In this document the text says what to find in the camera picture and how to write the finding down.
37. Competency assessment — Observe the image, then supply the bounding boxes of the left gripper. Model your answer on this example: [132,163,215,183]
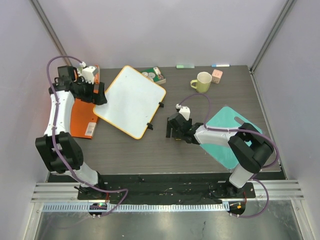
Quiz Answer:
[76,77,108,106]

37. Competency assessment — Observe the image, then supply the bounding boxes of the whiteboard with orange frame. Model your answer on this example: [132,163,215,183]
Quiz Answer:
[93,65,167,140]

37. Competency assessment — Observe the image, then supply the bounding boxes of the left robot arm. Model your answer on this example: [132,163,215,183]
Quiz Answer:
[35,65,107,200]

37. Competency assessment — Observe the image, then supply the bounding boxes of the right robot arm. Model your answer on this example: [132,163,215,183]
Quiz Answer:
[166,112,279,198]

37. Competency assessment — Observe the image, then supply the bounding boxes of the small box behind whiteboard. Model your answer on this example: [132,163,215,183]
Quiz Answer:
[140,66,167,85]

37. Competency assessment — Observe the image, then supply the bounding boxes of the orange illustrated book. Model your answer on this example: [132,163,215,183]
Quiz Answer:
[94,64,101,85]

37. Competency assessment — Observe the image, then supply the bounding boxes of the orange folder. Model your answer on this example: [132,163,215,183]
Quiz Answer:
[70,99,99,139]

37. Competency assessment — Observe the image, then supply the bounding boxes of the teal cutting board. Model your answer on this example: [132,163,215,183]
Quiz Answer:
[200,106,263,170]

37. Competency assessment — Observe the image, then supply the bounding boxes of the yellow-green mug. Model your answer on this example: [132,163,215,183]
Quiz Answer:
[190,72,212,94]

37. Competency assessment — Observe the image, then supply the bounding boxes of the green eraser bar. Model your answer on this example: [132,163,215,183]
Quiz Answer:
[176,64,195,69]

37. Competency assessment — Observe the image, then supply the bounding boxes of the pink cube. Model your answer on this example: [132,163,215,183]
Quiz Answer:
[211,69,223,84]

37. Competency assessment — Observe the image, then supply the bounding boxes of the blue marker pen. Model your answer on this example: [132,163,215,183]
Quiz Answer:
[211,64,230,68]

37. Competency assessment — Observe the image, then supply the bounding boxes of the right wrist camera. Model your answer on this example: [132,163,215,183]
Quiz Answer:
[175,104,191,121]

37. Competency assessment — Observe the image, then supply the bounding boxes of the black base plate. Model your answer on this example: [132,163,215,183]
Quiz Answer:
[74,173,256,205]

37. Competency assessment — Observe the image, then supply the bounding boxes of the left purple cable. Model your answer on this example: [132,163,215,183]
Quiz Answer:
[46,55,129,218]

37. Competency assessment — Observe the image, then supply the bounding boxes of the purple cable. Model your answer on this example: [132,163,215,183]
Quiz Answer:
[46,55,129,218]
[176,93,280,219]

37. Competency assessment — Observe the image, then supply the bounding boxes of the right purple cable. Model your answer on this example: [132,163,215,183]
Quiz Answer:
[176,93,280,219]

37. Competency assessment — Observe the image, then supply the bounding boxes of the white slotted cable duct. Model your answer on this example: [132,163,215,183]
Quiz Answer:
[42,202,230,213]

